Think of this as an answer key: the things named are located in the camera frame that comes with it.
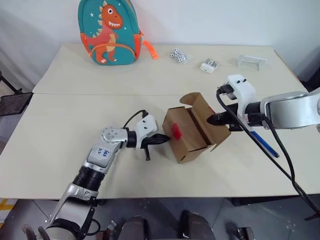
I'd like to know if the black stand with tray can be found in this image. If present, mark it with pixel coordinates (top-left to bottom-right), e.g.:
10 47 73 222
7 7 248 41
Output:
0 71 34 117

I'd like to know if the small white open box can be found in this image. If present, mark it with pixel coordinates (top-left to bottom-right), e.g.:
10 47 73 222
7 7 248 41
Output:
199 57 221 75

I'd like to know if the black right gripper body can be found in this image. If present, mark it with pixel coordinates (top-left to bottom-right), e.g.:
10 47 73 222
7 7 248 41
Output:
223 104 247 133

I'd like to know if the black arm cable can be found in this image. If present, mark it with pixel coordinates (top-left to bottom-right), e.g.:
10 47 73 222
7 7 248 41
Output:
123 109 149 130
216 84 320 221

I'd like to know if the brown cardboard box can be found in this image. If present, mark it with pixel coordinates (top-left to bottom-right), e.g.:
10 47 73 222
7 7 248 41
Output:
161 92 232 165

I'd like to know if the clear acrylic stand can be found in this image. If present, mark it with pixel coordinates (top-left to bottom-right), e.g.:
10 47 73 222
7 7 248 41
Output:
236 54 268 72

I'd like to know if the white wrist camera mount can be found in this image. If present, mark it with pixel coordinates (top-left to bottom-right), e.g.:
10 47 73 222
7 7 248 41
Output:
226 74 257 132
134 114 159 149

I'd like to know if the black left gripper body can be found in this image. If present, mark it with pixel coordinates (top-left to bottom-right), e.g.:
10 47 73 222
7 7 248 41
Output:
140 136 154 162

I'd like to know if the clear bag of white beads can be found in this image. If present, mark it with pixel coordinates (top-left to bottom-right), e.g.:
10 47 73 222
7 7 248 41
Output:
168 47 192 65

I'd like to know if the teal dinosaur backpack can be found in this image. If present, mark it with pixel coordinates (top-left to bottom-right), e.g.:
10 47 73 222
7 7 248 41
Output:
77 0 160 67

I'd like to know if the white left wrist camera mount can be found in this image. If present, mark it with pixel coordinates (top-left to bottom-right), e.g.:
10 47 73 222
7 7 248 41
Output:
134 114 159 149

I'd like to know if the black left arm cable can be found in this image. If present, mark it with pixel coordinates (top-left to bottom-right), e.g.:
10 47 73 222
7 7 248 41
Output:
123 109 149 130

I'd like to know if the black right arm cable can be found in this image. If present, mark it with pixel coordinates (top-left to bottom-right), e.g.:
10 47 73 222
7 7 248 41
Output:
216 84 320 221

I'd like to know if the dark rounded shape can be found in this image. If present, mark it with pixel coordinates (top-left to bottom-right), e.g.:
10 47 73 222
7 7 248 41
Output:
179 210 211 240
121 215 149 240

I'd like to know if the red tape patch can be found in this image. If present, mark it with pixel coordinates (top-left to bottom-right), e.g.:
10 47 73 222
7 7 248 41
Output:
170 122 184 141

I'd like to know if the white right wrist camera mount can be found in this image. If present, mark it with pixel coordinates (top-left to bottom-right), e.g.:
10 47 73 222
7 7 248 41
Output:
226 74 257 132

